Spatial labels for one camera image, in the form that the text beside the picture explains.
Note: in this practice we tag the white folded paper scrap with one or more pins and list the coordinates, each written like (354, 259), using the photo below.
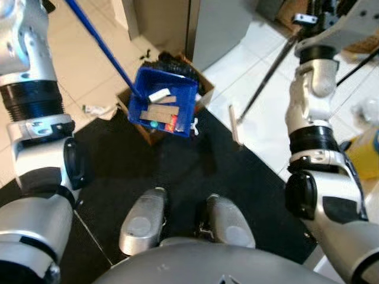
(159, 94)

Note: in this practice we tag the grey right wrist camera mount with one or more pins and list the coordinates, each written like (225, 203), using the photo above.
(349, 23)

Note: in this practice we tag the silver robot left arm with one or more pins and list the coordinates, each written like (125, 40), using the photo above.
(35, 136)

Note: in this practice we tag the grey metal panel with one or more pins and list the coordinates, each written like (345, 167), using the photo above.
(225, 29)

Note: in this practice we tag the yellow lidded trash bin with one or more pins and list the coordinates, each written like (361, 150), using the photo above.
(364, 154)

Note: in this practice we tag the silver robot leg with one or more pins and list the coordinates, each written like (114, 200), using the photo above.
(142, 222)
(231, 225)

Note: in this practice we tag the brown wooden panel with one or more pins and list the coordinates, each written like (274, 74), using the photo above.
(160, 23)

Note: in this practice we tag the silver robot right leg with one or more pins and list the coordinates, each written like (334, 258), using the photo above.
(231, 225)

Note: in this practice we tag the brown cardboard box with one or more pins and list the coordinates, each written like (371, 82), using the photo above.
(361, 44)

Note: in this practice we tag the black plastic bag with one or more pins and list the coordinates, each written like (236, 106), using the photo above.
(172, 62)

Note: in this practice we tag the crumpled clear plastic wrap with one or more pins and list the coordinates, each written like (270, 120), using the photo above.
(367, 112)

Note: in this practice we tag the white-headed broom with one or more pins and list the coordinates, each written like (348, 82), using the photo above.
(237, 127)

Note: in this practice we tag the silver robot left leg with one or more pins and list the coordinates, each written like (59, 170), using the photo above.
(142, 222)

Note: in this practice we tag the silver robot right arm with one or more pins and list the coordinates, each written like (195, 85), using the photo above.
(314, 118)

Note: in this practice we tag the small red packet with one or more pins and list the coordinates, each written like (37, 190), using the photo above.
(172, 124)

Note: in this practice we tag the grey robot torso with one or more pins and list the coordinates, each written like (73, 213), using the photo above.
(219, 269)

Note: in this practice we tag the black floor mat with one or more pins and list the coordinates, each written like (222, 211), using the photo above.
(148, 165)

